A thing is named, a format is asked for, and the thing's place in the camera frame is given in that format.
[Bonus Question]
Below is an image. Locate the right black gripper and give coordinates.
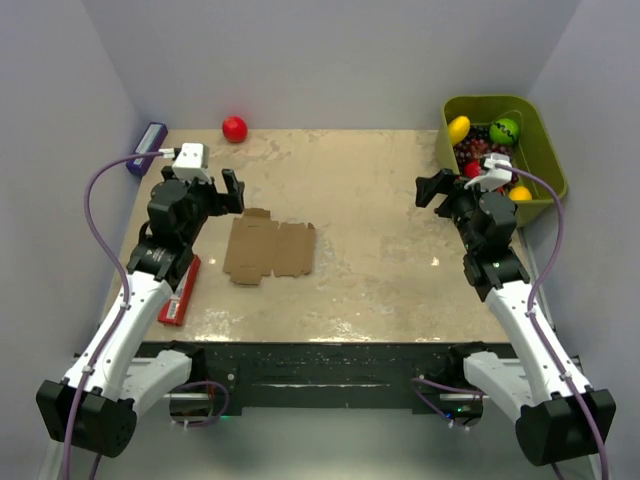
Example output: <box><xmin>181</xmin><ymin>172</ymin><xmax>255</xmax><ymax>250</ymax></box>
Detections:
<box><xmin>415</xmin><ymin>169</ymin><xmax>496</xmax><ymax>253</ymax></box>

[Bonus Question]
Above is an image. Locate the brown cardboard box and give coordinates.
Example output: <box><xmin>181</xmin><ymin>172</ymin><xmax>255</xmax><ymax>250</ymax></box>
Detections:
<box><xmin>223</xmin><ymin>208</ymin><xmax>316</xmax><ymax>286</ymax></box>

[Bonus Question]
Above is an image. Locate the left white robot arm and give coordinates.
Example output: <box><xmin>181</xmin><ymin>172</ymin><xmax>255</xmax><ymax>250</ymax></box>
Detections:
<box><xmin>36</xmin><ymin>167</ymin><xmax>244</xmax><ymax>458</ymax></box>

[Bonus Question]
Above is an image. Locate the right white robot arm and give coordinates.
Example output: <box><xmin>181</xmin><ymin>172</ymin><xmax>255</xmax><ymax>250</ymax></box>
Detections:
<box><xmin>415</xmin><ymin>169</ymin><xmax>616</xmax><ymax>478</ymax></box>

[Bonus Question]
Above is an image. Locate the purple rectangular box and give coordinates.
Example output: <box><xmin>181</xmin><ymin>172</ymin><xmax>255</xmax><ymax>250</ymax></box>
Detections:
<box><xmin>126</xmin><ymin>122</ymin><xmax>168</xmax><ymax>178</ymax></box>

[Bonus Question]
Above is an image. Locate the red rectangular box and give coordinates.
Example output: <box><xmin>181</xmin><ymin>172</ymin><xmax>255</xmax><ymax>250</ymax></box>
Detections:
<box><xmin>157</xmin><ymin>255</ymin><xmax>201</xmax><ymax>327</ymax></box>

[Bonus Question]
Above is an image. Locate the red dragon fruit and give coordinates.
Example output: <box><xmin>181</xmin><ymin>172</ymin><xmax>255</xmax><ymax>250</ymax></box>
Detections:
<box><xmin>463</xmin><ymin>160</ymin><xmax>483</xmax><ymax>179</ymax></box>

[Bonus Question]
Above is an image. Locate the red tomato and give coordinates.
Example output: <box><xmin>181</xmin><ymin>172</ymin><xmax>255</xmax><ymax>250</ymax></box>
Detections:
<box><xmin>222</xmin><ymin>116</ymin><xmax>248</xmax><ymax>144</ymax></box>

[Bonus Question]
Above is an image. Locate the purple grapes bunch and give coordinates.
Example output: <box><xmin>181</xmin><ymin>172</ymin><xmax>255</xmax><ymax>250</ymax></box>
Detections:
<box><xmin>453</xmin><ymin>126</ymin><xmax>514</xmax><ymax>171</ymax></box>

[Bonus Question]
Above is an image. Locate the yellow lemon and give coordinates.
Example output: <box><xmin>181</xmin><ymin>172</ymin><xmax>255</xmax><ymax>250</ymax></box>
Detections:
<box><xmin>447</xmin><ymin>115</ymin><xmax>471</xmax><ymax>146</ymax></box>

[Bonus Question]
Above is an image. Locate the small yellow orange fruit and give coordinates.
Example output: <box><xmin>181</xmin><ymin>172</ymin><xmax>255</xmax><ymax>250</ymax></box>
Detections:
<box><xmin>508</xmin><ymin>185</ymin><xmax>533</xmax><ymax>202</ymax></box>

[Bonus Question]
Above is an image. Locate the green striped fruit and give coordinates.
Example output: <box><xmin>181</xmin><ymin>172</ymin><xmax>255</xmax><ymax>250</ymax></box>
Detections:
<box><xmin>489</xmin><ymin>118</ymin><xmax>520</xmax><ymax>146</ymax></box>

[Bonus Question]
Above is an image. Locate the green plastic bin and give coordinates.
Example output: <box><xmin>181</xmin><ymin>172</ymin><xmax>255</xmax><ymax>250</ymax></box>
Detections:
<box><xmin>435</xmin><ymin>94</ymin><xmax>568</xmax><ymax>198</ymax></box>

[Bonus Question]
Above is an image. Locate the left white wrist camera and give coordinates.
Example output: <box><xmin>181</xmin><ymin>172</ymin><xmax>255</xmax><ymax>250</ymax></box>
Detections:
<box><xmin>172</xmin><ymin>143</ymin><xmax>212</xmax><ymax>184</ymax></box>

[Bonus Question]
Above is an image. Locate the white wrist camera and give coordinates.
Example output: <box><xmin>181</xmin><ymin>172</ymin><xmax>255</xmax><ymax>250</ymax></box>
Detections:
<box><xmin>172</xmin><ymin>143</ymin><xmax>212</xmax><ymax>184</ymax></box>
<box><xmin>464</xmin><ymin>152</ymin><xmax>513</xmax><ymax>192</ymax></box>

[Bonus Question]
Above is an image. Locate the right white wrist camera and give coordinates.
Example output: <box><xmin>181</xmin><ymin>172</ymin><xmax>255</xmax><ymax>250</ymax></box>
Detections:
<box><xmin>464</xmin><ymin>152</ymin><xmax>513</xmax><ymax>192</ymax></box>

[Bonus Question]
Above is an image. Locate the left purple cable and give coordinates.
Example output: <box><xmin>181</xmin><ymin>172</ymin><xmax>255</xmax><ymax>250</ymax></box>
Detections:
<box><xmin>58</xmin><ymin>147</ymin><xmax>176</xmax><ymax>480</ymax></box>

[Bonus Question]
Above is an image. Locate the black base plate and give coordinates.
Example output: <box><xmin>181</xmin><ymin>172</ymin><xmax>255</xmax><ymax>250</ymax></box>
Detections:
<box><xmin>170</xmin><ymin>342</ymin><xmax>482</xmax><ymax>418</ymax></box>

